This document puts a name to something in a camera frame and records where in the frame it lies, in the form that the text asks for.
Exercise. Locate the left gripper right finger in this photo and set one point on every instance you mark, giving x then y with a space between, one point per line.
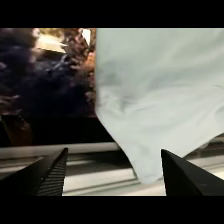
183 180

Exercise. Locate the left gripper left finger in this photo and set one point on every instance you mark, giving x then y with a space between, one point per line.
43 178

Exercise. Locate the pale blue shirt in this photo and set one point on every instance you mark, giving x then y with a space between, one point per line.
156 96

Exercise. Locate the silver frame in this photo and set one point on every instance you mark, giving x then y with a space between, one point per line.
100 173

